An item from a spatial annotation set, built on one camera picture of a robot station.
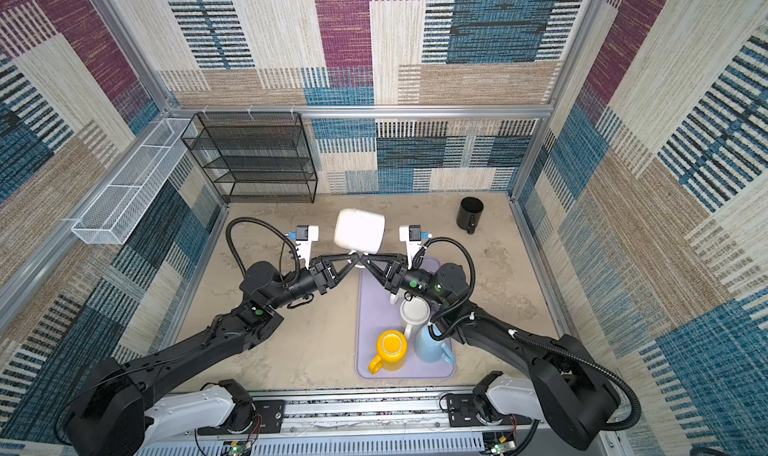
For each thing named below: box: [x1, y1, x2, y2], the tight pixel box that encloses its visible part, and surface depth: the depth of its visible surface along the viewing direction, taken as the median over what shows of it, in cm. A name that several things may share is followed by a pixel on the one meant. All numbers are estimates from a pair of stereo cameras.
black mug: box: [456, 196, 485, 235], surface depth 108 cm
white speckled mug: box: [334, 208, 386, 269], surface depth 64 cm
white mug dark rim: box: [400, 297, 431, 340], surface depth 83 cm
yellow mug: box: [368, 329, 408, 375], surface depth 76 cm
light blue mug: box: [414, 325, 454, 364], surface depth 78 cm
